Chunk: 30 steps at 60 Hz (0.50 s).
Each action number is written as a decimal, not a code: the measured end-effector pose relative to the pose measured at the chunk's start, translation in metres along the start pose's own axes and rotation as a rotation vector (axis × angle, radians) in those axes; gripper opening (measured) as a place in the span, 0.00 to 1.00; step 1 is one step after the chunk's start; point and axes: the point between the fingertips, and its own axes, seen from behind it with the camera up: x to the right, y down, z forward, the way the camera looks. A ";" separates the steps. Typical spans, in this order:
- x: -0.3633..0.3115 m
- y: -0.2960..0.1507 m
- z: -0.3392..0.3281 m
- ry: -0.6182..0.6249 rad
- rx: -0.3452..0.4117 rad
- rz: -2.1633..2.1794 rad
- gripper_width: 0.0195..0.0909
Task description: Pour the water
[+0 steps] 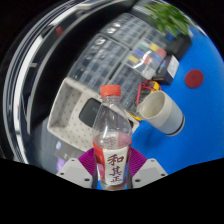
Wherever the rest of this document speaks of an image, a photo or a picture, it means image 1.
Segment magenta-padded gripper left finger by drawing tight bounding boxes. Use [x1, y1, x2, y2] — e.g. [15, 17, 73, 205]
[55, 148, 99, 190]

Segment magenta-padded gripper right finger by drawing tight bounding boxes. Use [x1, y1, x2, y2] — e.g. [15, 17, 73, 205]
[126, 146, 169, 190]

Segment clear red-capped drink bottle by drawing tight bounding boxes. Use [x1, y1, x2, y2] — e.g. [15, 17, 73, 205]
[92, 84, 134, 191]

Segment white perforated tray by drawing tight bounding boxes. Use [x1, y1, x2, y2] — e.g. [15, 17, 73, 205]
[46, 77, 140, 153]

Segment white and grey mug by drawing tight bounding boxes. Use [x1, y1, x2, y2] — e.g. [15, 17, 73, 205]
[135, 90, 186, 137]

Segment black zippered case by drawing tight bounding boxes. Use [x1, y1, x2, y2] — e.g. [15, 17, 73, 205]
[78, 97, 134, 129]

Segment yellow multimeter with red leads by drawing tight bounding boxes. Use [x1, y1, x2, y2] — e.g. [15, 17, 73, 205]
[133, 79, 163, 121]

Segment grey small-parts drawer cabinet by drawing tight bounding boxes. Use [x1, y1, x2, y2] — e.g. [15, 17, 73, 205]
[68, 34, 129, 91]
[99, 13, 161, 51]
[109, 64, 148, 111]

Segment flat round red coaster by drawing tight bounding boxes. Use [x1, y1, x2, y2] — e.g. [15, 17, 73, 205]
[184, 68, 205, 89]

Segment small black box white label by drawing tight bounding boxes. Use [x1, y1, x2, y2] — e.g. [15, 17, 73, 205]
[154, 54, 181, 86]

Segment clear organizer box coloured parts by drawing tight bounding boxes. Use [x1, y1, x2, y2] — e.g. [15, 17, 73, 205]
[126, 41, 168, 81]

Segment dark workbench shelf unit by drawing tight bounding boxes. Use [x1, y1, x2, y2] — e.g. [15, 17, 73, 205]
[1, 0, 144, 164]

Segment black flat carrying case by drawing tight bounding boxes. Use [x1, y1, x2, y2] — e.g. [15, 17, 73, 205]
[166, 33, 193, 61]

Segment green potted plant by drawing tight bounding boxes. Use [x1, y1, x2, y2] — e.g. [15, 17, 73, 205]
[143, 1, 194, 38]

